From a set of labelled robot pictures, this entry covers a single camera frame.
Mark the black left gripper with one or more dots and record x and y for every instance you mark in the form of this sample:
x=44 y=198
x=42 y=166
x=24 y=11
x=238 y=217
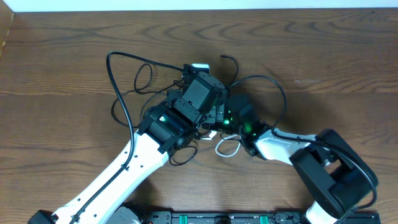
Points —
x=180 y=93

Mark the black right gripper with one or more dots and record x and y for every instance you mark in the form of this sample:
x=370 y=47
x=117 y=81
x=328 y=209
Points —
x=210 y=126

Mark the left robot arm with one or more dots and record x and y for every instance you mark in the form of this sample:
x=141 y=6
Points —
x=165 y=128

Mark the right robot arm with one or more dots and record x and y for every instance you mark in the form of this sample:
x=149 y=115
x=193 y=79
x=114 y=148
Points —
x=337 y=178

